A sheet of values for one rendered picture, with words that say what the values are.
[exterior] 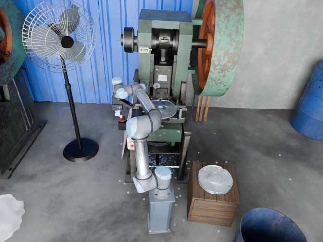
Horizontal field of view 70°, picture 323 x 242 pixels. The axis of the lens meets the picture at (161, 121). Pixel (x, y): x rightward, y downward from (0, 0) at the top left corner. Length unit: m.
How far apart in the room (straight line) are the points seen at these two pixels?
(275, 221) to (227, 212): 0.36
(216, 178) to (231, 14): 1.26
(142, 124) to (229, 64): 0.69
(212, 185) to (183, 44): 1.14
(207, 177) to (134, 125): 0.93
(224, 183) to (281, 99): 2.23
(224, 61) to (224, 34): 0.17
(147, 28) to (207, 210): 1.51
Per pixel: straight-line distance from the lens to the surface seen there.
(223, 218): 2.19
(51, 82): 3.60
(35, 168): 2.81
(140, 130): 1.41
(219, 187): 2.03
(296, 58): 3.73
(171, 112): 2.02
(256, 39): 3.39
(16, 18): 2.58
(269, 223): 2.05
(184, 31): 1.80
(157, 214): 1.94
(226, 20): 1.61
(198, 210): 2.09
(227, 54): 1.60
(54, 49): 2.08
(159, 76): 1.94
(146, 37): 1.78
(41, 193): 2.56
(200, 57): 2.24
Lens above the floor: 1.92
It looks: 37 degrees down
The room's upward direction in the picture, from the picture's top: 4 degrees clockwise
